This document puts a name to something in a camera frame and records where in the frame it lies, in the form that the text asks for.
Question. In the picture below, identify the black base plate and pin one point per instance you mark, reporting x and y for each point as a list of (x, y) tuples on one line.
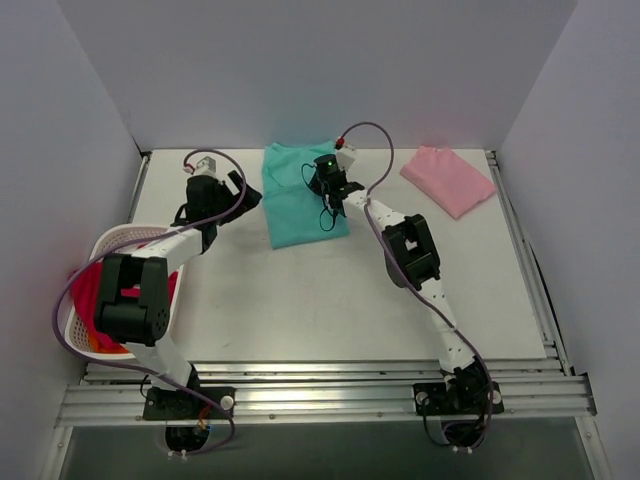
[(442, 399), (173, 405)]

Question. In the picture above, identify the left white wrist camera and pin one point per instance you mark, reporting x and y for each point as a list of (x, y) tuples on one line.
[(204, 166)]

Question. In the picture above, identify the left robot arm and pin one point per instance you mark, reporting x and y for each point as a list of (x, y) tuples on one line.
[(177, 245)]

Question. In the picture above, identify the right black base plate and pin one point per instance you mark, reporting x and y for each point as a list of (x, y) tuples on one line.
[(442, 399)]

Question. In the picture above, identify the orange t shirt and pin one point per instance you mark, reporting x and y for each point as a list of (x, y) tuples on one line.
[(112, 348)]

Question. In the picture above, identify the crimson t shirt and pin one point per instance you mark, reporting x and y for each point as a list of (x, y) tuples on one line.
[(85, 300)]

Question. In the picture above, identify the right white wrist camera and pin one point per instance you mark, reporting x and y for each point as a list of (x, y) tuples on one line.
[(345, 154)]

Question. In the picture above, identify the white plastic laundry basket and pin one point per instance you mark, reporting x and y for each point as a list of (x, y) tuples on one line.
[(76, 334)]

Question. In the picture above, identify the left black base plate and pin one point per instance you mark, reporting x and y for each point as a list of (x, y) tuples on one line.
[(173, 405)]

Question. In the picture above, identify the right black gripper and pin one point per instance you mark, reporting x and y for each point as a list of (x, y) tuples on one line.
[(332, 192)]

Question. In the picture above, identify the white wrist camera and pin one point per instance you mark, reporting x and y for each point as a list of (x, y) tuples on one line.
[(345, 154), (204, 166)]

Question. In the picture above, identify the aluminium rail frame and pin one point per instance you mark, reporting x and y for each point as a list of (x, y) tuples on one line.
[(318, 332)]

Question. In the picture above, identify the folded pink t shirt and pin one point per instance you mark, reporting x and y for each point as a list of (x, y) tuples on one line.
[(452, 183)]

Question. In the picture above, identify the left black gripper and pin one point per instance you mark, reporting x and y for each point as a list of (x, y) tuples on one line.
[(230, 195)]

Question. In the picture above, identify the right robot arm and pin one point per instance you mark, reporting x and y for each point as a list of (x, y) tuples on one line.
[(412, 263)]

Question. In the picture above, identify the teal t shirt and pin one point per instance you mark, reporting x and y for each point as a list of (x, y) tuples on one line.
[(294, 214)]

